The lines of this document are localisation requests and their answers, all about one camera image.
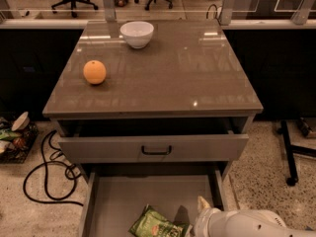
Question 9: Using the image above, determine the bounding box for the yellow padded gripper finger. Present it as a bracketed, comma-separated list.
[197, 196, 210, 213]

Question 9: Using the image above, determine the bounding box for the green jalapeno chip bag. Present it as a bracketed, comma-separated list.
[128, 204, 192, 237]

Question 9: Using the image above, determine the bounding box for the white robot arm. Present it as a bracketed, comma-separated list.
[194, 196, 316, 237]

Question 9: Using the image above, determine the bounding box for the open middle drawer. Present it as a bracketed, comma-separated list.
[78, 171, 227, 237]

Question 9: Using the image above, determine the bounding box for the grey drawer cabinet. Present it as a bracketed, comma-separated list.
[41, 19, 265, 237]

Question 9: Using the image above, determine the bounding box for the green bag in basket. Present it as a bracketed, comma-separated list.
[0, 128, 22, 141]

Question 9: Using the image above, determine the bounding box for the black stand leg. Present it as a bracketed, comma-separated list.
[276, 120, 316, 187]

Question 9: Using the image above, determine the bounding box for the orange fruit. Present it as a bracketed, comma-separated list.
[83, 60, 107, 85]

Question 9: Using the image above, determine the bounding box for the white ceramic bowl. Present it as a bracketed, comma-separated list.
[119, 21, 154, 48]

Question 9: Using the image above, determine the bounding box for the white bowl in basket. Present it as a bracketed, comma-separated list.
[12, 112, 30, 131]

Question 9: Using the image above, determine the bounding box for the top drawer with handle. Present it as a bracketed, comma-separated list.
[59, 133, 249, 163]

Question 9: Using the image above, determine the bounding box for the black cable on floor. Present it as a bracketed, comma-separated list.
[22, 129, 85, 207]

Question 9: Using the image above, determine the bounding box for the grey metal post far right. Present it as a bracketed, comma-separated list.
[291, 0, 316, 25]

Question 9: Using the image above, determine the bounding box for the grey metal post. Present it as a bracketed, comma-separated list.
[291, 0, 316, 25]
[103, 0, 117, 22]
[219, 0, 235, 26]

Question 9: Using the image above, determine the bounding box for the grey metal post left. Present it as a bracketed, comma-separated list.
[103, 0, 117, 22]

